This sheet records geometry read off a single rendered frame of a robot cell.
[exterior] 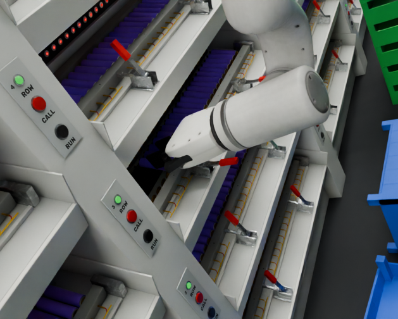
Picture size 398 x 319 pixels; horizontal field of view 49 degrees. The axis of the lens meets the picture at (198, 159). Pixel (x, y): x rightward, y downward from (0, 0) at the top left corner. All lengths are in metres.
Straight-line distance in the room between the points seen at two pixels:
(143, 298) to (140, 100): 0.30
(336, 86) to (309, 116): 1.07
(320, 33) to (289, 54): 0.91
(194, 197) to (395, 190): 0.52
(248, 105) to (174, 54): 0.22
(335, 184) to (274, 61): 0.76
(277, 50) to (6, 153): 0.41
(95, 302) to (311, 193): 0.76
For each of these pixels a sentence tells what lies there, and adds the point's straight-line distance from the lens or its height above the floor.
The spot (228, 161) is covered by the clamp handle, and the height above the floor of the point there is 0.56.
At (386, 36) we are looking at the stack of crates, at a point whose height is 0.27.
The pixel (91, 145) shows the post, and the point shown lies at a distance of 0.59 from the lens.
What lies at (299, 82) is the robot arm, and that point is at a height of 0.70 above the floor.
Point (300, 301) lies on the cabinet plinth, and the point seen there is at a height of 0.03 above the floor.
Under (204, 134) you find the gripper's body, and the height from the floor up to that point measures 0.66.
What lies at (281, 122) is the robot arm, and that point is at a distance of 0.62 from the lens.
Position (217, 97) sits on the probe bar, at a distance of 0.95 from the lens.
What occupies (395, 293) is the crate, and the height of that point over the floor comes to 0.00.
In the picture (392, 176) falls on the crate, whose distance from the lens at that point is 1.15.
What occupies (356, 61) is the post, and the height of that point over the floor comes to 0.07.
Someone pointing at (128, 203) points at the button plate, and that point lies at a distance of 0.62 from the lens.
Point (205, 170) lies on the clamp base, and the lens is 0.80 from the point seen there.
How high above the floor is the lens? 0.97
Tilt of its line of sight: 30 degrees down
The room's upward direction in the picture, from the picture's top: 33 degrees counter-clockwise
